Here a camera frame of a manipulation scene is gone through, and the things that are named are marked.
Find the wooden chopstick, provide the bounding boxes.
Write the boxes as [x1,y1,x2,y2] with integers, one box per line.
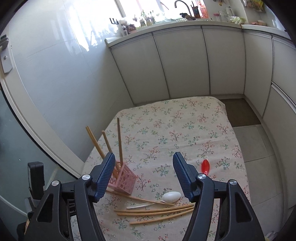
[114,204,194,213]
[86,126,105,159]
[101,129,121,172]
[117,118,123,168]
[106,189,175,206]
[129,209,193,225]
[116,207,194,216]

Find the red plastic spoon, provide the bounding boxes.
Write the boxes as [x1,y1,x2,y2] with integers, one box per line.
[201,159,210,175]

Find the pink perforated utensil basket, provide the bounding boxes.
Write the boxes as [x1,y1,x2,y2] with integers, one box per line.
[108,162,137,195]

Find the white plastic spoon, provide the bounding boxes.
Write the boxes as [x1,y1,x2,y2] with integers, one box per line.
[126,191,181,209]

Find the white lower kitchen cabinets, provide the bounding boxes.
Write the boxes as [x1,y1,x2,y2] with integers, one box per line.
[105,22,295,207]

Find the chrome kitchen faucet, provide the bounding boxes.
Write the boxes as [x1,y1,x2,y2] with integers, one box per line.
[174,1,192,16]

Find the floral tablecloth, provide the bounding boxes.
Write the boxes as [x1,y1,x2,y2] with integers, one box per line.
[94,97,249,240]

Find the brown floor mat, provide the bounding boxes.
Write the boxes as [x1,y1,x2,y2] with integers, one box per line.
[221,98,261,127]

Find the clear glass kettle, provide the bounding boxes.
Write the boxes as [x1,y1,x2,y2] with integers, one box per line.
[225,6,234,21]

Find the white door frame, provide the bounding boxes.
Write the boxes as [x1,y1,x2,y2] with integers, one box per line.
[1,76,84,178]

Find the silver door handle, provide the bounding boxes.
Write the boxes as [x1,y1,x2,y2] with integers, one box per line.
[0,35,13,74]

